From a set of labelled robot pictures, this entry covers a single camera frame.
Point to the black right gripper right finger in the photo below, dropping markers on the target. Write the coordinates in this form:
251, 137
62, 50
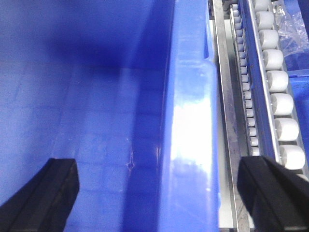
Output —
276, 198

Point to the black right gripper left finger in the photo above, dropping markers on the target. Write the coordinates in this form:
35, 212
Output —
44, 203

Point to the blue plastic bin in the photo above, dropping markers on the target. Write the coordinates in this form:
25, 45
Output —
128, 89

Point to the left white roller track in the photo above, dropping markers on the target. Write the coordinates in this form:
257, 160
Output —
244, 80

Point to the white roller track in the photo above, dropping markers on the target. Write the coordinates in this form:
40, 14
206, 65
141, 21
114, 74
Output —
285, 135
244, 80

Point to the right white roller track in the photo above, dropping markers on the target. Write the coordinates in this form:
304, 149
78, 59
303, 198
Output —
285, 135

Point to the clear plastic bag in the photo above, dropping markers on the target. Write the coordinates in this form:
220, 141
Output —
290, 26

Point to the blue centre guide rail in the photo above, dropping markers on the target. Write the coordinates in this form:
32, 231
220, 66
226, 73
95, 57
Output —
257, 74

